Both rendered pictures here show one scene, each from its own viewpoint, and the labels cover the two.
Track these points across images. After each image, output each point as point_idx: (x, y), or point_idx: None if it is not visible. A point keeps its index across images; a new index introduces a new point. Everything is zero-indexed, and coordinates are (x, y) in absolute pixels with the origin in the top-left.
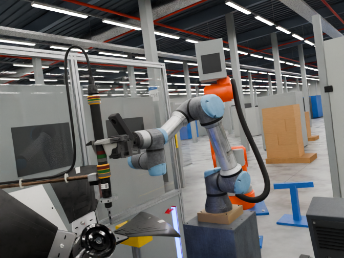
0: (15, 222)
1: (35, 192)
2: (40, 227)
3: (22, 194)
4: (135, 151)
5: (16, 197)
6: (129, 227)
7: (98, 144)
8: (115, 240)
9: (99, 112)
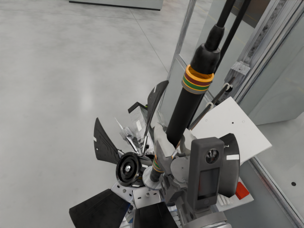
0: (152, 106)
1: (255, 140)
2: (148, 123)
3: (249, 128)
4: (182, 218)
5: (244, 123)
6: (163, 226)
7: (154, 128)
8: (124, 185)
9: (180, 102)
